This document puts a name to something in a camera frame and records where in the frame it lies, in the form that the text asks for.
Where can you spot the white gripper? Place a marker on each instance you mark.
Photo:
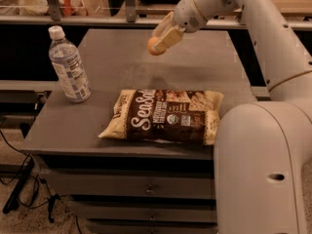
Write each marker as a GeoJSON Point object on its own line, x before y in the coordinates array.
{"type": "Point", "coordinates": [187, 16]}

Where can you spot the orange fruit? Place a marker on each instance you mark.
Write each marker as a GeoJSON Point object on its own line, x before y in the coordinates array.
{"type": "Point", "coordinates": [152, 46]}

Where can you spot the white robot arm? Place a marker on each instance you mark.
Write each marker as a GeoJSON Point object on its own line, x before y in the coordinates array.
{"type": "Point", "coordinates": [260, 147]}

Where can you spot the brown sea salt chip bag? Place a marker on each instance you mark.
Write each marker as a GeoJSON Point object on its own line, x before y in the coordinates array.
{"type": "Point", "coordinates": [165, 116]}

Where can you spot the orange white bag background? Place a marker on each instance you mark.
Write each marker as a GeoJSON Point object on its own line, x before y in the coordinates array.
{"type": "Point", "coordinates": [73, 8]}

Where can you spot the clear plastic water bottle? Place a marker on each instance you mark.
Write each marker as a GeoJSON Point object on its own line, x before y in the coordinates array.
{"type": "Point", "coordinates": [67, 63]}

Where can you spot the metal railing shelf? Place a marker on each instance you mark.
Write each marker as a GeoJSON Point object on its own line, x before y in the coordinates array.
{"type": "Point", "coordinates": [35, 11]}

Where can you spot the grey drawer cabinet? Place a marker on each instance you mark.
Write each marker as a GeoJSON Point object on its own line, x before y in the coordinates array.
{"type": "Point", "coordinates": [134, 186]}

